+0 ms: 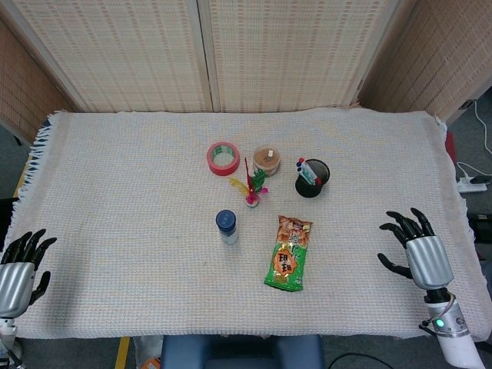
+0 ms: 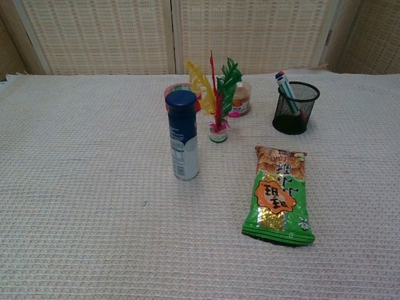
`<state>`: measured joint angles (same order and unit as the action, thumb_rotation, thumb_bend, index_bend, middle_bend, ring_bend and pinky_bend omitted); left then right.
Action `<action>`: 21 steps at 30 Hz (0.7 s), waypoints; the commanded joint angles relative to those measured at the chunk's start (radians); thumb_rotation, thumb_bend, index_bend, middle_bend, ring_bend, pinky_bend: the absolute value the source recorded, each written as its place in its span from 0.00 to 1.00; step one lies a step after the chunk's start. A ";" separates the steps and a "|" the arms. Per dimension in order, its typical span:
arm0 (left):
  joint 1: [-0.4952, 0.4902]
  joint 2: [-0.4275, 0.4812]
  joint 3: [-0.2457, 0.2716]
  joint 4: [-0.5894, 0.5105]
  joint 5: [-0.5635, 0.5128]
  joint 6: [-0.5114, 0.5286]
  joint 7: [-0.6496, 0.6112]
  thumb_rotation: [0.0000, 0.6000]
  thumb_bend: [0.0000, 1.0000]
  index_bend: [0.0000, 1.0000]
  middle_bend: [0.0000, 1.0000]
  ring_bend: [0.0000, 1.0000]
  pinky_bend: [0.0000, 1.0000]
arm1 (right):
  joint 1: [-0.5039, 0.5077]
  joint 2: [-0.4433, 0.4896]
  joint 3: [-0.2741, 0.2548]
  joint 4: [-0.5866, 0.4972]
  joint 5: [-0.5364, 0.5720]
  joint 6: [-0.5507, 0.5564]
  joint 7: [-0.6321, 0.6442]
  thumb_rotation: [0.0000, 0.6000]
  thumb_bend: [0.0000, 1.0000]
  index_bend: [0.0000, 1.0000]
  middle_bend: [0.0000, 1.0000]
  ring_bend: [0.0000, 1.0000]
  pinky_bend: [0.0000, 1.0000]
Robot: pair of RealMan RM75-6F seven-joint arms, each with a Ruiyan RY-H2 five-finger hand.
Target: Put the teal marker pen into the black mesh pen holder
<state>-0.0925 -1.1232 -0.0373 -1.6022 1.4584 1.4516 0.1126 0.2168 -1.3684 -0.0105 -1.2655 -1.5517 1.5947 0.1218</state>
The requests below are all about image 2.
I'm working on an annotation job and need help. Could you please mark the black mesh pen holder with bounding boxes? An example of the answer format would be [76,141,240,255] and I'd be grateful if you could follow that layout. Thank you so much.
[272,81,321,136]

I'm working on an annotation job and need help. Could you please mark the blue capped marker pen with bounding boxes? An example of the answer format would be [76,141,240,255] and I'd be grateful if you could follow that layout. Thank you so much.
[274,72,301,117]

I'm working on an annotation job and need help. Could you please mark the blue capped white bottle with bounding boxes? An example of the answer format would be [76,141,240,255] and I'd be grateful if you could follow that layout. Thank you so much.
[164,90,199,182]

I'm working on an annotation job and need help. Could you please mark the colourful feather shuttlecock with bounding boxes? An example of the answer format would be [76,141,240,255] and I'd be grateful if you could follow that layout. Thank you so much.
[184,50,244,144]

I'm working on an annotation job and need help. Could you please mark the clear jar brown contents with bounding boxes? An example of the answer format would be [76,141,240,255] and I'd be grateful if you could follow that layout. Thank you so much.
[230,81,252,118]

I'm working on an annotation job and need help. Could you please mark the red tape roll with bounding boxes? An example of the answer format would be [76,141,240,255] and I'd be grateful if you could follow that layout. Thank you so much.
[164,82,203,114]

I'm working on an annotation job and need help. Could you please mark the green orange snack bag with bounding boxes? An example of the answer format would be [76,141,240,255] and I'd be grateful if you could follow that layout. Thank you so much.
[241,144,316,248]

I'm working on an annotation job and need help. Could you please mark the white woven tablecloth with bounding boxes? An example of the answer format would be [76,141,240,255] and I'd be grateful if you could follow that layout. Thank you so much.
[0,69,400,300]

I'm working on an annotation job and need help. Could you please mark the bamboo folding screen panel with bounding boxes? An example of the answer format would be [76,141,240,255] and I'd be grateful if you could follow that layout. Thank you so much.
[170,0,342,76]
[12,0,176,76]
[324,0,400,76]
[0,0,48,81]

